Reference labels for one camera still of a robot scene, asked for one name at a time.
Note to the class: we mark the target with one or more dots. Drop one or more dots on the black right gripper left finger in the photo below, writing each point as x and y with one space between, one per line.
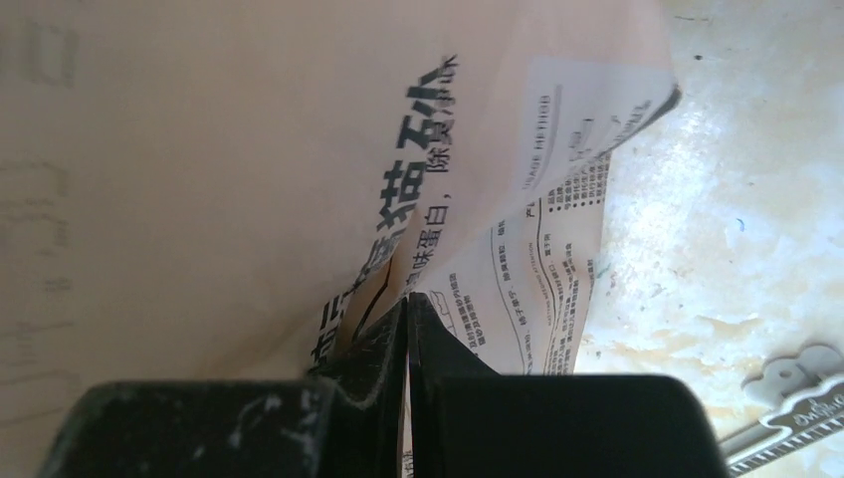
342 419

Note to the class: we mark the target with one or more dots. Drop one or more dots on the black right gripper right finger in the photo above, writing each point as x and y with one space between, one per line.
470 421

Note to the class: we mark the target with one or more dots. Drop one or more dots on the pink cat litter bag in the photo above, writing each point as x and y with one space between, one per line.
240 189

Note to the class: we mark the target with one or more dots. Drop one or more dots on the grey bag sealing clip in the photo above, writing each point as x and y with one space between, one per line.
804 399

